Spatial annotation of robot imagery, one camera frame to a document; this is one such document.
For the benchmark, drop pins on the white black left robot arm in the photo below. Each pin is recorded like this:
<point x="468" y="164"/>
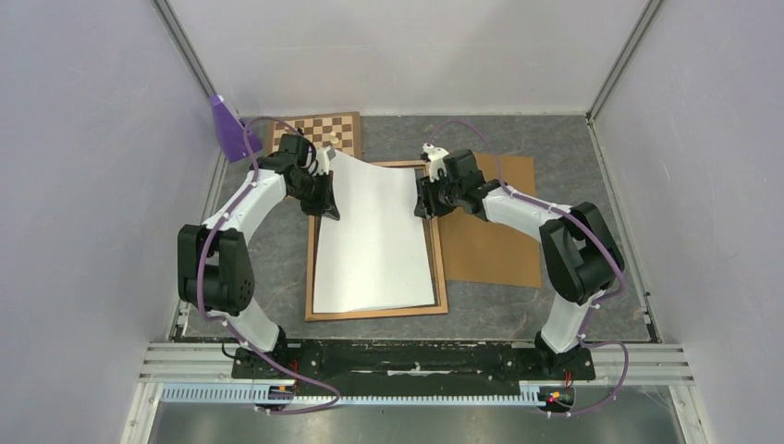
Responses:
<point x="215" y="273"/>

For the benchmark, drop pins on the wooden picture frame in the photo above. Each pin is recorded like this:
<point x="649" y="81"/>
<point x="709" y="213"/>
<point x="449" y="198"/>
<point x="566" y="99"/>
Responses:
<point x="433" y="243"/>

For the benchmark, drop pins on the wooden chessboard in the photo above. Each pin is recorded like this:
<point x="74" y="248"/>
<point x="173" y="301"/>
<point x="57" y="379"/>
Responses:
<point x="317" y="128"/>

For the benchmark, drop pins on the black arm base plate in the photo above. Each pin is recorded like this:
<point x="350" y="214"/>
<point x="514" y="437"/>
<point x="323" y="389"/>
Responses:
<point x="327" y="359"/>

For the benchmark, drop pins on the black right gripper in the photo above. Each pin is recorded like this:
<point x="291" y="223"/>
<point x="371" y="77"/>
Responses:
<point x="428" y="206"/>

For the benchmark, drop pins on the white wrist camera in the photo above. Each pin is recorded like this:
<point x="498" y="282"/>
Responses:
<point x="322" y="159"/>
<point x="434" y="157"/>

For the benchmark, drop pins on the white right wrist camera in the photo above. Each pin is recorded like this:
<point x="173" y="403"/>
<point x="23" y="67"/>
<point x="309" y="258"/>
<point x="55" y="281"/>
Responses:
<point x="434" y="157"/>

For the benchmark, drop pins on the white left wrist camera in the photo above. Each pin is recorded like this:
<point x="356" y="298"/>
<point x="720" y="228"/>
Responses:
<point x="322" y="159"/>

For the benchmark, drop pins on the brown cardboard backing board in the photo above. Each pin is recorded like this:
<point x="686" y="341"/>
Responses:
<point x="477" y="251"/>

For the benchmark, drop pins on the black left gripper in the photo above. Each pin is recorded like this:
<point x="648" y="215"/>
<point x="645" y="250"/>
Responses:
<point x="325" y="204"/>

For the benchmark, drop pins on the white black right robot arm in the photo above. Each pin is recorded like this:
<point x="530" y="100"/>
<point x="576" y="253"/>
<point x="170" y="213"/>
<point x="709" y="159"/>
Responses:
<point x="582" y="260"/>

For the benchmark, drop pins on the purple wedge stand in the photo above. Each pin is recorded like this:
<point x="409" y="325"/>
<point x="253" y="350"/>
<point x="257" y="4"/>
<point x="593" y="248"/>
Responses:
<point x="228" y="130"/>

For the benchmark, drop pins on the red sunset photo print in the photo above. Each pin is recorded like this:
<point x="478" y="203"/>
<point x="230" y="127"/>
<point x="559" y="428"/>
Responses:
<point x="374" y="257"/>

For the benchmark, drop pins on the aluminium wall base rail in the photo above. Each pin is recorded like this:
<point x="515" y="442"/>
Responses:
<point x="193" y="252"/>

